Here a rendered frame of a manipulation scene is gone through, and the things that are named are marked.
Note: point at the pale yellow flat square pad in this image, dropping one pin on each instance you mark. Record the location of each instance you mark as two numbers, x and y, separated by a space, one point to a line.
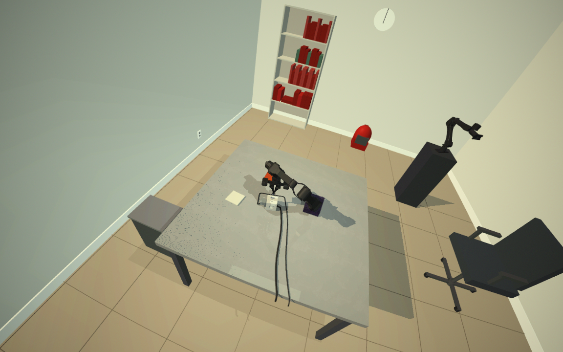
235 198

